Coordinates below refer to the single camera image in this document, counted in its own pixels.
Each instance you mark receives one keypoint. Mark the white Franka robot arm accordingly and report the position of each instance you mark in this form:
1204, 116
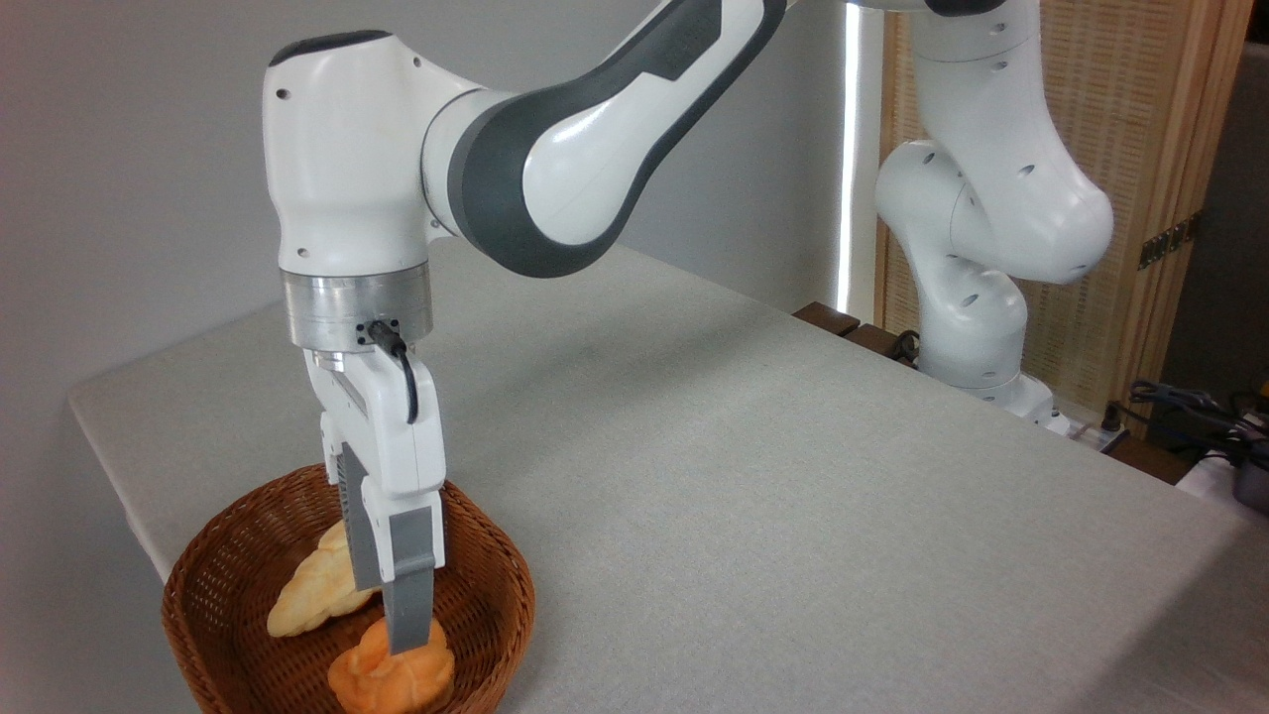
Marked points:
615, 129

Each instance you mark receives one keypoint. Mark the brown woven wicker basket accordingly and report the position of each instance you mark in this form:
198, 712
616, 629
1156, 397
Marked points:
228, 555

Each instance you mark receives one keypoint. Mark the grey tablecloth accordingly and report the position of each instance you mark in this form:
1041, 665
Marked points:
793, 496

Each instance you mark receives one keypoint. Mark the white power strip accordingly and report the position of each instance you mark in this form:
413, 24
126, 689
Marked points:
1089, 431

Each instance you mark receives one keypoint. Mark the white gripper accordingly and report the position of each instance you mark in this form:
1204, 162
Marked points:
392, 436

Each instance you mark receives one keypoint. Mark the round orange braided bun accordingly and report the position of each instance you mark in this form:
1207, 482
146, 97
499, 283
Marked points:
392, 679

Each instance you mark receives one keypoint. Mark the long pale braided bread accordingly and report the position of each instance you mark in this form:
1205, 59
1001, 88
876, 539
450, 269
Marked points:
309, 595

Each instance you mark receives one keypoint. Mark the dark brown wooden block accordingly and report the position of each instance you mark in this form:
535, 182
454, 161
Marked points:
826, 317
874, 340

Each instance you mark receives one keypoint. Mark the black metal screen hinge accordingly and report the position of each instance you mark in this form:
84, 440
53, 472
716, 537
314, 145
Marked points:
1170, 241

